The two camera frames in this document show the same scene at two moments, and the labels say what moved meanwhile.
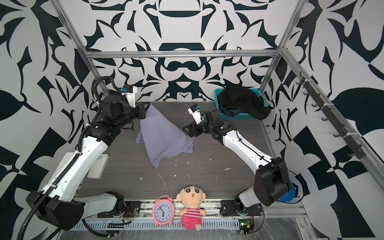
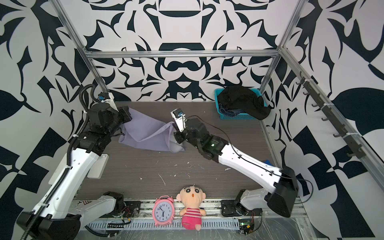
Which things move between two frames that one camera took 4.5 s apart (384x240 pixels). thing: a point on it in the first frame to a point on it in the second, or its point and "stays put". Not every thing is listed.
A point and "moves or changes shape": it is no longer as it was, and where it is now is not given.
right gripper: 191,126 to 178,136
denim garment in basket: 230,112 stays put
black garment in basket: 245,99 stays put
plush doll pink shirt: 192,196 stays put
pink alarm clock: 163,211 stays put
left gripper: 140,110 to 123,113
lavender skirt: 161,138 moves or changes shape
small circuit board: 246,226 stays put
